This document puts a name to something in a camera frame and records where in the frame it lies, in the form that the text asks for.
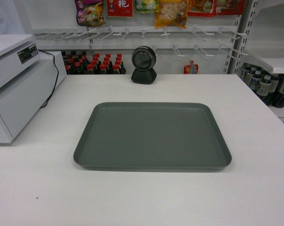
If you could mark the grey rectangular serving tray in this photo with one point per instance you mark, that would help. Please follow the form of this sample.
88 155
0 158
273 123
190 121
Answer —
152 136

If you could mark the white checkout scale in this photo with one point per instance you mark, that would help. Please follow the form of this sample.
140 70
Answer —
17 52

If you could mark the black round barcode scanner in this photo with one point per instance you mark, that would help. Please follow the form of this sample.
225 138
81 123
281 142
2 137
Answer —
143 59

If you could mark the yellow snack bag hanging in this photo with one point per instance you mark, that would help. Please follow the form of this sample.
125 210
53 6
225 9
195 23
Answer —
172 13

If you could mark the red snack bag hanging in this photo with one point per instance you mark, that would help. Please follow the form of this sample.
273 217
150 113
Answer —
120 8

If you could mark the purple snack bag hanging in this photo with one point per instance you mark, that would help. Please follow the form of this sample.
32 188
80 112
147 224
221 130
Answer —
89 13

